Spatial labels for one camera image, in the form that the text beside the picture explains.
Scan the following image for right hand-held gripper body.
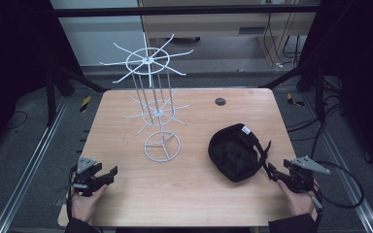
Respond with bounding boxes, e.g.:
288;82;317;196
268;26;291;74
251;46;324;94
283;155;331;194

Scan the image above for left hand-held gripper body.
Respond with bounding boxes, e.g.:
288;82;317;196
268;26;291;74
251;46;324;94
72;156;104;197

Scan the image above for black cap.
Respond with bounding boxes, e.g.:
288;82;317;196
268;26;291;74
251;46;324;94
207;122;272;183

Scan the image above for white wire display rack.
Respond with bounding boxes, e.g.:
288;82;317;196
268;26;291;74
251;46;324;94
99;31;195;164

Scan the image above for person's right hand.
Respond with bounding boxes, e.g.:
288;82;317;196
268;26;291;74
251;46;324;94
276;179;321;217

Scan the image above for person's left hand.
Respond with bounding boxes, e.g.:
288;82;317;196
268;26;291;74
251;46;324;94
70;183;109;224

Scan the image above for yellow black striped tape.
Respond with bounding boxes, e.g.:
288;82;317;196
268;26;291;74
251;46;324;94
286;92;306;108
79;95;92;114

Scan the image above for black metal stand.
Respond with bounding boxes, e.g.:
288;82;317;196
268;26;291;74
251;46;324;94
258;61;326;124
45;66;111;128

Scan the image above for black curtain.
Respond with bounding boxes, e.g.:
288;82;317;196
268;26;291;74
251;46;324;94
295;0;373;183
0;0;85;163

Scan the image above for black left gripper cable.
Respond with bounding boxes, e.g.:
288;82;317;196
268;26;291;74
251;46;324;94
65;163;79;221

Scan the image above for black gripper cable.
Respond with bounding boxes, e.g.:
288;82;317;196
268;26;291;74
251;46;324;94
310;160;366;222
65;163;79;221

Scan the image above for aluminium floor rail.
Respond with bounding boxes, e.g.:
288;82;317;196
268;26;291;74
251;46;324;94
0;96;70;233
304;93;373;233

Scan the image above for black floor cables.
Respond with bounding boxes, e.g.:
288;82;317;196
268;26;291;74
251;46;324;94
286;77;346;159

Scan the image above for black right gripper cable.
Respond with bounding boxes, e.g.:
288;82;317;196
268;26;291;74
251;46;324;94
310;160;366;222

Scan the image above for black horizontal frame bar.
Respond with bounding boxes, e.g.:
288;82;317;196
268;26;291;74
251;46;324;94
50;4;322;18

